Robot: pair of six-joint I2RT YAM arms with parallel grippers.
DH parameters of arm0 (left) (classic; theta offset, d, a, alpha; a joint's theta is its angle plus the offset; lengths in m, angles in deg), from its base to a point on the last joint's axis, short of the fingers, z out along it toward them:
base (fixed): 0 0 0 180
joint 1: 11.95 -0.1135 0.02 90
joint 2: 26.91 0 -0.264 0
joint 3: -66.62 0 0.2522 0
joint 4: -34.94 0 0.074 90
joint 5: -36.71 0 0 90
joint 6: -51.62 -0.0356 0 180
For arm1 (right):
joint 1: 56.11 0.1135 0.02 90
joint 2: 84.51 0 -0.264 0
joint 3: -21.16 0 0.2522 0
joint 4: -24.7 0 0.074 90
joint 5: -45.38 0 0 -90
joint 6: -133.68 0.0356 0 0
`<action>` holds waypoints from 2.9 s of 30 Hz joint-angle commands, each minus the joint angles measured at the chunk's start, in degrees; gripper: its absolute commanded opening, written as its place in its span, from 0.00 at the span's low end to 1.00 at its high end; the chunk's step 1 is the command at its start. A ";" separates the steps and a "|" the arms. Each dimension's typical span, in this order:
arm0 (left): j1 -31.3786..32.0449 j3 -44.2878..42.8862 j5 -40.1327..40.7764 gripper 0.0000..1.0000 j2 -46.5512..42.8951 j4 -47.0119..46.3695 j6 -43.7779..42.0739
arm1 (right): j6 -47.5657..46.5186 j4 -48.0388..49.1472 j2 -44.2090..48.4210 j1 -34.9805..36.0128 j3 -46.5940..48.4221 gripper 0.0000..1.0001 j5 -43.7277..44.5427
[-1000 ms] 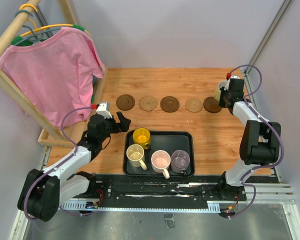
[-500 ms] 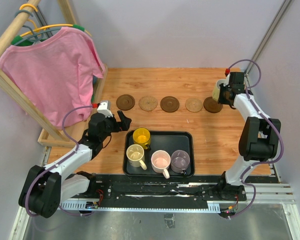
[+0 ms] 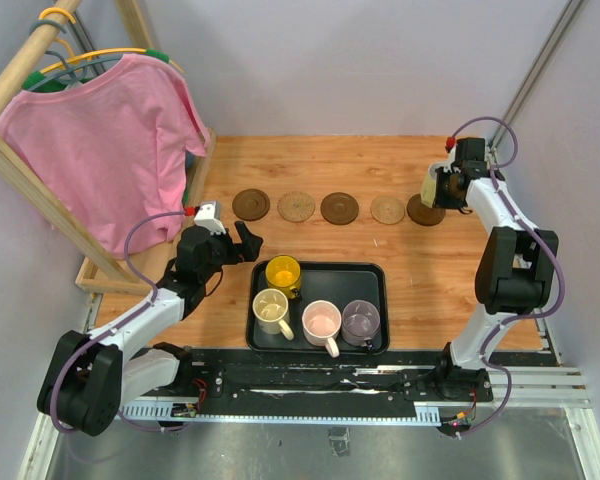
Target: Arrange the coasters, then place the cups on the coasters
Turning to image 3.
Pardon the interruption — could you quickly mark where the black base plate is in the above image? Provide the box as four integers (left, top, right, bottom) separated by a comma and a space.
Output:
190, 349, 493, 413

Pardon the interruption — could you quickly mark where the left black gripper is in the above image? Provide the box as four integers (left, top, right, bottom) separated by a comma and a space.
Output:
200, 220, 262, 282

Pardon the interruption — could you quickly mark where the wooden clothes rack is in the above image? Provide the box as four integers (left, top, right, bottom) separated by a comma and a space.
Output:
0, 1, 216, 296

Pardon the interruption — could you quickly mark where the aluminium corner post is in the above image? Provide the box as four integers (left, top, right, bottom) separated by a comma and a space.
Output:
502, 0, 588, 126

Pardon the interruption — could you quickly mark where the brown wooden coaster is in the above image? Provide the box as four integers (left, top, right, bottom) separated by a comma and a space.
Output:
320, 192, 359, 225
232, 188, 270, 221
406, 194, 446, 227

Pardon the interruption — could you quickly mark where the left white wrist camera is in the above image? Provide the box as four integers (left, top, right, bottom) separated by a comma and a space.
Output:
194, 201, 226, 235

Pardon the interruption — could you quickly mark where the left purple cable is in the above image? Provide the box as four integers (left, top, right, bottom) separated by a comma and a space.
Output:
49, 206, 196, 464

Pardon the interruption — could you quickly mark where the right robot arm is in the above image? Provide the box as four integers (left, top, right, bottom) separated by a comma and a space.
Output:
432, 166, 564, 401

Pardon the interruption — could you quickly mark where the purple mug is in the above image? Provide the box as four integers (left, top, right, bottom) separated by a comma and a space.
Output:
341, 300, 380, 350

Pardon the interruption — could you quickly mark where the yellow glass mug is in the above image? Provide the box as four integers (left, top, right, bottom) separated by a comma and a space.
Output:
265, 255, 302, 300

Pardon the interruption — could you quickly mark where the woven rattan coaster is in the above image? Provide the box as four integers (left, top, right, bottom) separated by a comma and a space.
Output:
370, 196, 405, 225
277, 191, 315, 223

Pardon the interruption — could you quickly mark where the pale green octagonal mug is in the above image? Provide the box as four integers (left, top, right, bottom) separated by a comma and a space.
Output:
420, 162, 447, 208

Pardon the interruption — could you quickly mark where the grey clothes hanger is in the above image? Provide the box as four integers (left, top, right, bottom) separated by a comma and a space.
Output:
21, 13, 118, 92

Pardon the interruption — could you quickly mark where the white slotted cable duct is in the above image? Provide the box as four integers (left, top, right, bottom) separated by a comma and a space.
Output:
122, 399, 442, 427

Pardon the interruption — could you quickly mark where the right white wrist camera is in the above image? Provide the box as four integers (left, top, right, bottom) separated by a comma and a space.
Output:
454, 137, 486, 164

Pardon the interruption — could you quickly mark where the black plastic tray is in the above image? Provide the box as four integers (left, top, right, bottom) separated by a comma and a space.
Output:
245, 261, 390, 357

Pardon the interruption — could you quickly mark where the yellow clothes hanger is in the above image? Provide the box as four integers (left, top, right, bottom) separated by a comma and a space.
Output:
62, 0, 156, 66

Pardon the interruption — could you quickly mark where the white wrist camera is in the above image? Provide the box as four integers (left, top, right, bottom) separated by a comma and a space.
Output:
454, 137, 486, 164
194, 201, 226, 235

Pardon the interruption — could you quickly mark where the pink t-shirt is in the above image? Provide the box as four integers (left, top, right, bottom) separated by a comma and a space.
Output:
0, 54, 209, 259

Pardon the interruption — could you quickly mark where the pink mug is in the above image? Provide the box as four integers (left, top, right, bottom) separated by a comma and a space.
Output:
301, 300, 342, 358

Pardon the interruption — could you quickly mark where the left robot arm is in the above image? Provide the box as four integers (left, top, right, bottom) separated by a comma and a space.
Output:
37, 221, 264, 436

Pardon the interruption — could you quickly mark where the aluminium frame rail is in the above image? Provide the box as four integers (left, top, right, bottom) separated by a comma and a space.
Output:
484, 366, 594, 401

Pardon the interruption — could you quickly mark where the green clothes hanger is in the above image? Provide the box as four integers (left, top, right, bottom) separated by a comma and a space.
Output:
21, 50, 183, 93

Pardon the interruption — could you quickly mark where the cream yellow mug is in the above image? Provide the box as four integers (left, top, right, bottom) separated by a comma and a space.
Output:
251, 288, 294, 341

